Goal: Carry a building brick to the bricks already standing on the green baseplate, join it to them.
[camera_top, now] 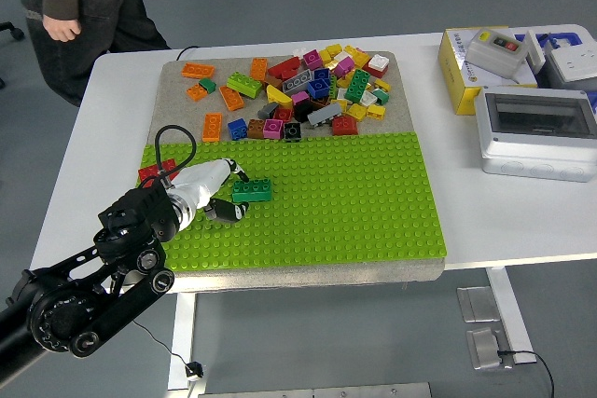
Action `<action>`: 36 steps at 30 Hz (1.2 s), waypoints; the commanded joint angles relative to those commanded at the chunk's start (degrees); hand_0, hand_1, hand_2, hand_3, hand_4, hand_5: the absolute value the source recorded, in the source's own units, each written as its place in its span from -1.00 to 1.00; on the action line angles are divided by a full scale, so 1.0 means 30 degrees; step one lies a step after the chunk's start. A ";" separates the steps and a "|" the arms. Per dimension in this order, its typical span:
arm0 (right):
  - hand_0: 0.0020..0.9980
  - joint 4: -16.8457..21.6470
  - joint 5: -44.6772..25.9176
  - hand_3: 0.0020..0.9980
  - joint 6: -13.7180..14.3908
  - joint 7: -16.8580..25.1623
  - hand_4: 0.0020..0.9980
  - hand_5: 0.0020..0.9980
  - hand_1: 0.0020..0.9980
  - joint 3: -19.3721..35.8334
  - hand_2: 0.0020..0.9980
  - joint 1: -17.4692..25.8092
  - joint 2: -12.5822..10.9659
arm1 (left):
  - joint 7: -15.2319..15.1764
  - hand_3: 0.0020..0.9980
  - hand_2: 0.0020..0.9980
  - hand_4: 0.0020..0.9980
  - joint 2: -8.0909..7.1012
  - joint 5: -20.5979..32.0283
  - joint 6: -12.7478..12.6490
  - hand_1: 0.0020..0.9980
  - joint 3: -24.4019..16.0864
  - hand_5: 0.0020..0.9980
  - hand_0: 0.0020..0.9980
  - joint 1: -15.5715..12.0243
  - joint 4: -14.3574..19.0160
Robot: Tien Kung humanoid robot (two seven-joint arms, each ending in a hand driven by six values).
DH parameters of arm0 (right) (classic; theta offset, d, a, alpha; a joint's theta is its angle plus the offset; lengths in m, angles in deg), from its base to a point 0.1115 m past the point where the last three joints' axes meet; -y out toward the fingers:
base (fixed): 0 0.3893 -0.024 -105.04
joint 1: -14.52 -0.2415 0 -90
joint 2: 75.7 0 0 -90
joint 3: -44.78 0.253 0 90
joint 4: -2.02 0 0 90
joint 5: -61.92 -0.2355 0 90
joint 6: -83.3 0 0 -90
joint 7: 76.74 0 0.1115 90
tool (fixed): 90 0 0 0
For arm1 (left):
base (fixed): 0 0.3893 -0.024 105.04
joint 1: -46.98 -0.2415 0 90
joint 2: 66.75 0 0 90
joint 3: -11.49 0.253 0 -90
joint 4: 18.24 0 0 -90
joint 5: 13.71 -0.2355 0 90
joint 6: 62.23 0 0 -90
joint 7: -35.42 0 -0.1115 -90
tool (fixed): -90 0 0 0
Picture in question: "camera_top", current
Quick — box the person's right hand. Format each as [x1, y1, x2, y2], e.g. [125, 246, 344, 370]
[41, 13, 83, 43]

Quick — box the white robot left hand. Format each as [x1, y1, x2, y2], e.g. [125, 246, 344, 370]
[173, 158, 252, 226]

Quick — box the dark green 2x4 brick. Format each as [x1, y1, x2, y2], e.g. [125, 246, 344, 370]
[231, 177, 274, 204]
[343, 68, 372, 104]

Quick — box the red 2x4 brick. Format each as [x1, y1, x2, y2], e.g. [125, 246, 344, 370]
[138, 158, 181, 189]

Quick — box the lime green 2x4 brick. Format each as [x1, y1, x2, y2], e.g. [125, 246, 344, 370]
[226, 71, 264, 100]

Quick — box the orange 2x4 brick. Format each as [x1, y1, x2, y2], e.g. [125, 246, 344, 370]
[201, 112, 223, 143]
[181, 62, 216, 80]
[250, 57, 270, 82]
[218, 85, 246, 113]

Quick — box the magenta 2x2 brick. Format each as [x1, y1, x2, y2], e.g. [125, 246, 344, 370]
[302, 48, 325, 70]
[262, 118, 285, 141]

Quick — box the yellow curved brick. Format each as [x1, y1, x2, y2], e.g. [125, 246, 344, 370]
[265, 84, 294, 110]

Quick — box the lime green baseplate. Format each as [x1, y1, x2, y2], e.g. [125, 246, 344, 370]
[118, 130, 449, 277]

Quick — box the grey 2x4 brick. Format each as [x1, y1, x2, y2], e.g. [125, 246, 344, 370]
[281, 70, 313, 94]

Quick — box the long grey brick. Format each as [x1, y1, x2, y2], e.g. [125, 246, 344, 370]
[306, 103, 344, 128]

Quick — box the long red brick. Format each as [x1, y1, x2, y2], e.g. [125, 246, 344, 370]
[266, 56, 303, 80]

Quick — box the red sloped 2x2 brick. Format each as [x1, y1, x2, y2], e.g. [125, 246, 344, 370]
[330, 116, 359, 137]

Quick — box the black office chair base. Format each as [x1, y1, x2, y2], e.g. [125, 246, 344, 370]
[0, 20, 25, 90]

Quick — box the person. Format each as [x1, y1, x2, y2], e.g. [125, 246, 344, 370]
[4, 0, 172, 108]

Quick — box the grey-brown mat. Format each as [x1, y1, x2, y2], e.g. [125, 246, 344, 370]
[118, 49, 447, 296]

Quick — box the long metal floor plate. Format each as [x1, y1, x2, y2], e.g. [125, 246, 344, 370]
[198, 381, 433, 398]

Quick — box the yellow cardboard box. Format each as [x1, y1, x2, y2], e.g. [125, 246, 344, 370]
[437, 26, 542, 117]

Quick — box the white distribution box clear cover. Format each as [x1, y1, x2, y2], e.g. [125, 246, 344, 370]
[473, 85, 597, 184]

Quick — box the blue plastic bin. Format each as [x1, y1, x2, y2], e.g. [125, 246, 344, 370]
[512, 30, 597, 115]

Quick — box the thin black cable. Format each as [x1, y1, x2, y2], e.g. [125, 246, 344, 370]
[132, 45, 201, 369]

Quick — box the white push-button switch box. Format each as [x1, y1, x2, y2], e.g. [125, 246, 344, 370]
[465, 28, 531, 82]

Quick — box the black floor cable with plug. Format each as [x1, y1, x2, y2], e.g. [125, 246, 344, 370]
[496, 349, 556, 398]

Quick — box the white switch plate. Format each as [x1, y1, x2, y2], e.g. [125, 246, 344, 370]
[525, 29, 545, 75]

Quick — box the white wall socket panel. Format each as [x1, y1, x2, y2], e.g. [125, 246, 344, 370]
[544, 41, 597, 89]

